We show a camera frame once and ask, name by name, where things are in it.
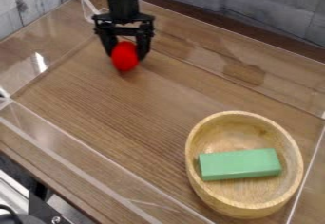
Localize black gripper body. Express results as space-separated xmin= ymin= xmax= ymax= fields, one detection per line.
xmin=90 ymin=12 xmax=155 ymax=39

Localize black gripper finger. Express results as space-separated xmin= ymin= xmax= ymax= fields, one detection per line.
xmin=136 ymin=33 xmax=151 ymax=61
xmin=98 ymin=34 xmax=117 ymax=56

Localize red plush strawberry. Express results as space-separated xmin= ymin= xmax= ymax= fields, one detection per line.
xmin=111 ymin=41 xmax=137 ymax=71

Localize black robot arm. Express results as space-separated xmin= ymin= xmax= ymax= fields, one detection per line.
xmin=90 ymin=0 xmax=155 ymax=60

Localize clear acrylic tray walls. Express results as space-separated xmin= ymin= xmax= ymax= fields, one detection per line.
xmin=0 ymin=0 xmax=325 ymax=224

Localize green rectangular block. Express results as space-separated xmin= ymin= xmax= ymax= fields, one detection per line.
xmin=197 ymin=148 xmax=282 ymax=181

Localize round wooden bowl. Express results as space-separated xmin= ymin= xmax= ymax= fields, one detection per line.
xmin=184 ymin=111 xmax=303 ymax=219

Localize black metal bracket with cable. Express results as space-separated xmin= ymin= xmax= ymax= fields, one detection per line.
xmin=0 ymin=181 xmax=68 ymax=224

